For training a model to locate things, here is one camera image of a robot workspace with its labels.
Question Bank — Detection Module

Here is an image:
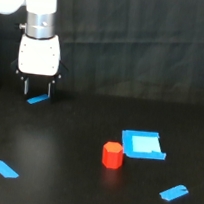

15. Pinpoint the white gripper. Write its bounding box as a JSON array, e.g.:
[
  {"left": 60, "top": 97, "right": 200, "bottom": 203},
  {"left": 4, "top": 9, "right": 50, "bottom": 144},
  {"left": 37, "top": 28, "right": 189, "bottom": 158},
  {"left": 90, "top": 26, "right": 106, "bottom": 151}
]
[{"left": 11, "top": 34, "right": 68, "bottom": 102}]

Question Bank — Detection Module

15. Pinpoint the red hexagonal block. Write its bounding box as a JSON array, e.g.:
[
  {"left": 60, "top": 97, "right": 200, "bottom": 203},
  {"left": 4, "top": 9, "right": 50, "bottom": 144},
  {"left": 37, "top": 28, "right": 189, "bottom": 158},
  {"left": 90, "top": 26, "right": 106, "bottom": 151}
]
[{"left": 102, "top": 142, "right": 124, "bottom": 169}]

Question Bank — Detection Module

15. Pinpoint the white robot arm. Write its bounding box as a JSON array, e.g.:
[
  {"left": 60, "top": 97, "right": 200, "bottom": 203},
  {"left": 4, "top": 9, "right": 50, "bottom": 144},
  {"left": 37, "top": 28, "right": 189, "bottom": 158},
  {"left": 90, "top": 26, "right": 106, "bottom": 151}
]
[{"left": 0, "top": 0, "right": 66, "bottom": 99}]

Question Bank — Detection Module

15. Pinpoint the blue tape strip back left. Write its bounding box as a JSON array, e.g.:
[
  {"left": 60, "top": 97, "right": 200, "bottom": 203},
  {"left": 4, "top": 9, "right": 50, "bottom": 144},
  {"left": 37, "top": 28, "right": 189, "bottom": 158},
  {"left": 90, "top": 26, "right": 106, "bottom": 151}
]
[{"left": 27, "top": 94, "right": 49, "bottom": 104}]

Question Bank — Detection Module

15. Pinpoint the blue tape strip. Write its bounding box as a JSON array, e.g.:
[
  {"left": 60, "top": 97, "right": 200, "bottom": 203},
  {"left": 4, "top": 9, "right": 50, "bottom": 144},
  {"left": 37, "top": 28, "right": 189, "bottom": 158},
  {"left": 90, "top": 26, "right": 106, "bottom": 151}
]
[
  {"left": 27, "top": 94, "right": 49, "bottom": 104},
  {"left": 159, "top": 184, "right": 189, "bottom": 201},
  {"left": 0, "top": 160, "right": 18, "bottom": 179}
]

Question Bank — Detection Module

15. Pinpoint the blue tape strip front left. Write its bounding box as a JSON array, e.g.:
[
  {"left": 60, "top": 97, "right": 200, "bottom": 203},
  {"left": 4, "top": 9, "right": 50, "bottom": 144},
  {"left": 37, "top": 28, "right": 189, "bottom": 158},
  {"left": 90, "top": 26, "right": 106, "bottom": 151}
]
[{"left": 0, "top": 160, "right": 18, "bottom": 179}]

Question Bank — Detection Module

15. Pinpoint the blue tape strip front right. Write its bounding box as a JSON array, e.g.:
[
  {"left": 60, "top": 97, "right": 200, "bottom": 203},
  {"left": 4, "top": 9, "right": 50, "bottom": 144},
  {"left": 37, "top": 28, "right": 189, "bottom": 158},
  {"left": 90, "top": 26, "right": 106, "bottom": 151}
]
[{"left": 159, "top": 184, "right": 189, "bottom": 201}]

